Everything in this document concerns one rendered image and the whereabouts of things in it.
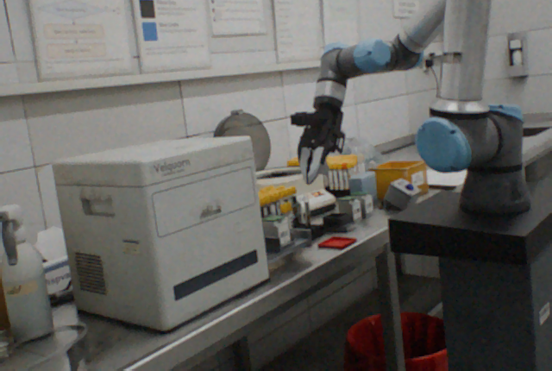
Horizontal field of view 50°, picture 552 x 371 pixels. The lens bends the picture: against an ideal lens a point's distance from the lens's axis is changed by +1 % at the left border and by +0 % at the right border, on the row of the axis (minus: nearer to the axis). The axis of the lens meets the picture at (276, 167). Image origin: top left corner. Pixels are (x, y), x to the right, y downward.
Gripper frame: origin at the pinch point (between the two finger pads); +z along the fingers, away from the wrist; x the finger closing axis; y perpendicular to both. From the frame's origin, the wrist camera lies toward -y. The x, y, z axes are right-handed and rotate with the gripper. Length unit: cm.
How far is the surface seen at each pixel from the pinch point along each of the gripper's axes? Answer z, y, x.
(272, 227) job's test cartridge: 14.3, -9.8, -0.7
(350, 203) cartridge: -0.9, 23.8, 2.0
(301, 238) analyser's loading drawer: 14.2, 0.8, -1.0
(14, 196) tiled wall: 17, -35, 60
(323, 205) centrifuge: -2.5, 34.1, 17.3
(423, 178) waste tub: -19, 56, -2
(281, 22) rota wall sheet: -76, 42, 57
